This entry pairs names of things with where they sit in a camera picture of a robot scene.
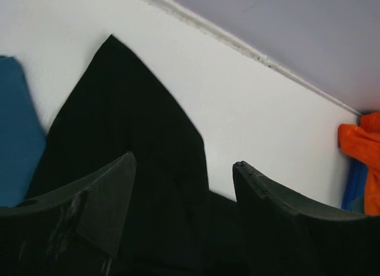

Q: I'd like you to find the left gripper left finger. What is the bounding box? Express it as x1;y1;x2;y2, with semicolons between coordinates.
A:
1;153;137;275

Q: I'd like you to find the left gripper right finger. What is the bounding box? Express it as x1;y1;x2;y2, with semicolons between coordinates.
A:
233;161;379;275

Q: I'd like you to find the black t-shirt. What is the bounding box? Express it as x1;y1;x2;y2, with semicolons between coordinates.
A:
26;36;249;275

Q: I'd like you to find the grey t-shirt in bin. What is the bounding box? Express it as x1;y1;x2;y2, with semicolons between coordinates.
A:
349;195;365;214

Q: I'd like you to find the blue plastic bin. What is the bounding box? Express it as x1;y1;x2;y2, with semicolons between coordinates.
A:
341;159;368;211

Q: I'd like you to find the folded teal t-shirt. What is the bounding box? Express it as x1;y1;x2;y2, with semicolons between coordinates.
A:
1;56;45;207

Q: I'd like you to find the orange t-shirt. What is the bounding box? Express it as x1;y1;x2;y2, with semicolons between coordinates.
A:
337;112;379;215

